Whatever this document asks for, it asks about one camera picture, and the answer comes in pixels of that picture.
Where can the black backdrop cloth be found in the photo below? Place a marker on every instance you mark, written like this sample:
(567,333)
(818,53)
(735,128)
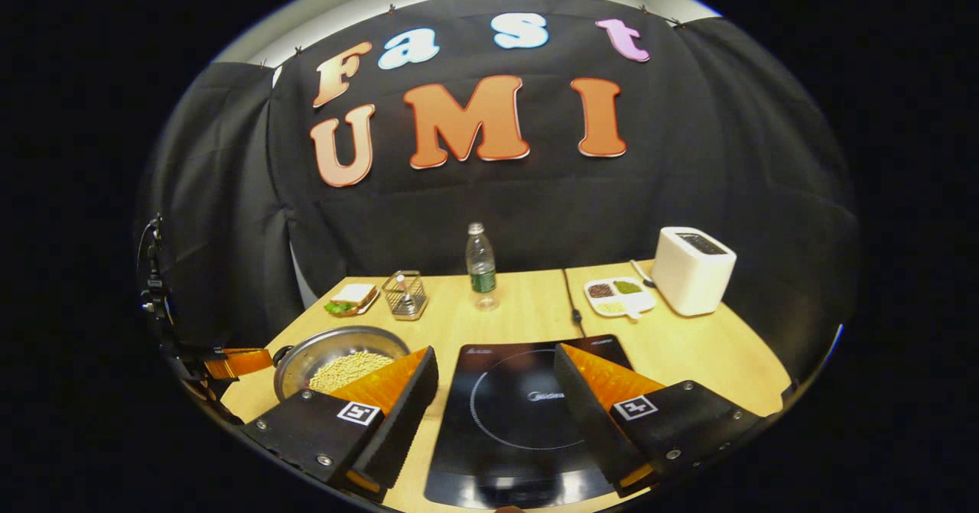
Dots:
(688,154)

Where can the white divided bean dish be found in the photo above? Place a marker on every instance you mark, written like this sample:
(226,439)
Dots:
(619,299)

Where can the clear plastic water bottle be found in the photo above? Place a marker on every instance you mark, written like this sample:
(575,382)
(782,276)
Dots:
(482,268)

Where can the sandwich on small plate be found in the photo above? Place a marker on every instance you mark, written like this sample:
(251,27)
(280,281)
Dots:
(353,295)

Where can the white toaster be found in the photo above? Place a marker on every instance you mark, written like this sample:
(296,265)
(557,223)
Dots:
(688,276)

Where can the pile of yellow soybeans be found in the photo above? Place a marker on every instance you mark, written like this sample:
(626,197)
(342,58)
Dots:
(344,371)

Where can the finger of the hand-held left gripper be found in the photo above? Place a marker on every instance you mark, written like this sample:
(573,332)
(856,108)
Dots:
(245,362)

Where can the black induction cooktop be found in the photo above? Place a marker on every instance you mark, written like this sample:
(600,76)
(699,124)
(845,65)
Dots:
(505,421)

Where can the steel pot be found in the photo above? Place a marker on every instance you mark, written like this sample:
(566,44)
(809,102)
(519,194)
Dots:
(336,342)

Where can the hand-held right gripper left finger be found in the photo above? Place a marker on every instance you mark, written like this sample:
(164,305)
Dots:
(398,429)

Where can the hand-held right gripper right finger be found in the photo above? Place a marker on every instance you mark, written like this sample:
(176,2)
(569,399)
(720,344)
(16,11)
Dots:
(589,421)

